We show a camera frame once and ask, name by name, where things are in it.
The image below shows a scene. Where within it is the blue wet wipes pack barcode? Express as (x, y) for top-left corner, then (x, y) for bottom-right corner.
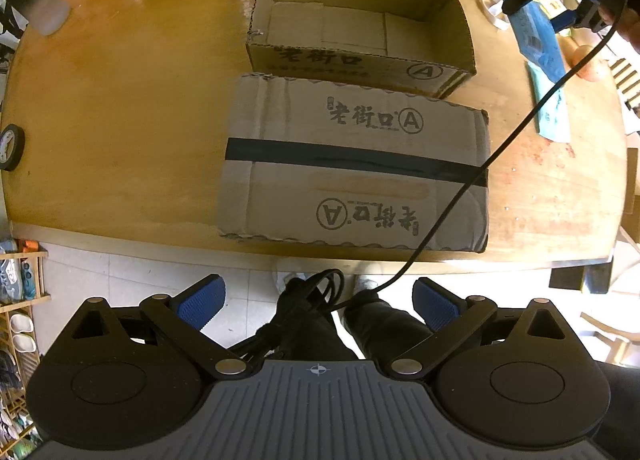
(502, 0), (565, 83)

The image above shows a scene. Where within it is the blue wet wipes pack wave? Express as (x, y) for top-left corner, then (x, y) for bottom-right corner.
(526, 62), (570, 143)

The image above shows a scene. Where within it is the right white shoe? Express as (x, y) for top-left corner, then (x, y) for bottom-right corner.
(352, 274), (395, 295)

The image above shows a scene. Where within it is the white shoe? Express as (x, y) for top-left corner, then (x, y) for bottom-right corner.
(272, 269), (314, 295)
(352, 274), (395, 295)

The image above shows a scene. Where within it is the white elastic band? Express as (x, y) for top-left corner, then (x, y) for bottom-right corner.
(478, 0), (511, 31)

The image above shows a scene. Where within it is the left white shoe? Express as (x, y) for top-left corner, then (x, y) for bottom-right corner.
(272, 269), (314, 295)

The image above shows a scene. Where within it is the wooden chair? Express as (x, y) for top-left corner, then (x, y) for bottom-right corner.
(608, 56), (640, 135)

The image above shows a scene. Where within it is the wooden shoe rack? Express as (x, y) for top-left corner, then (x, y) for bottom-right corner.
(1, 238), (49, 459)

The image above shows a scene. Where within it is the black tape roll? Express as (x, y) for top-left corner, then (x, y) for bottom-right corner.
(0, 124), (26, 171)

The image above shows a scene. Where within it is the open cardboard box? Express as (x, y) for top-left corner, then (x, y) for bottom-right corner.
(246, 0), (476, 98)

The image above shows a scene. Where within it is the black cable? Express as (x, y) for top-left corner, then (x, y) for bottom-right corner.
(229, 0), (634, 360)

